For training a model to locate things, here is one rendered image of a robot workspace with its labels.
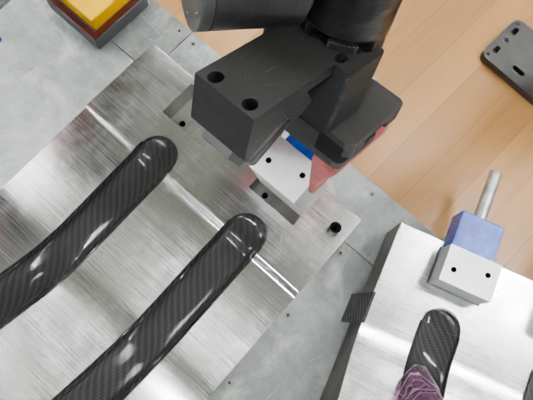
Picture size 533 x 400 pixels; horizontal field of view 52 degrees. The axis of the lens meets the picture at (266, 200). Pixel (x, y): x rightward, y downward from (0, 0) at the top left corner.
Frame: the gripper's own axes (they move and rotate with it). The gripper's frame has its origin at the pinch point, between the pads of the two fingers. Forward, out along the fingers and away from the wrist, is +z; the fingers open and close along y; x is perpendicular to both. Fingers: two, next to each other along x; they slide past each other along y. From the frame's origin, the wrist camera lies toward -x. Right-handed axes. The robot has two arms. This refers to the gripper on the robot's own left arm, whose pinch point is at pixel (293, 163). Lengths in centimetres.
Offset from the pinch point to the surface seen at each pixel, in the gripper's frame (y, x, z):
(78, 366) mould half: -2.1, -21.0, 10.9
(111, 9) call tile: -29.5, 4.8, 5.3
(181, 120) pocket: -13.0, 0.0, 5.8
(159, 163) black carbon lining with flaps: -10.4, -5.3, 5.8
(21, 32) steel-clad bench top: -36.7, -2.4, 9.9
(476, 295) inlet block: 18.2, 6.2, 6.3
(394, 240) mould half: 9.7, 6.5, 7.8
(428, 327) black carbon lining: 17.1, 3.3, 10.6
